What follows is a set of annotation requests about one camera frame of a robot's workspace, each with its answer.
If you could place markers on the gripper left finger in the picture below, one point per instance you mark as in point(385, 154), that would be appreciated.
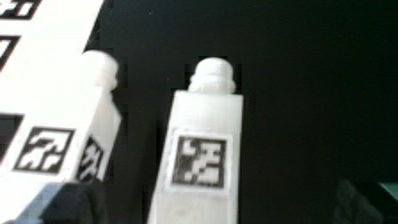
point(79, 205)

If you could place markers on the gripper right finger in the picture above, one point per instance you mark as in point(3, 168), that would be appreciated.
point(356, 210)

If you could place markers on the white leg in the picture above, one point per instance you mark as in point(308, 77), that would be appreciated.
point(30, 186)
point(197, 189)

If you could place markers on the white tag sheet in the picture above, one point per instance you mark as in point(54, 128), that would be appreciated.
point(42, 50)

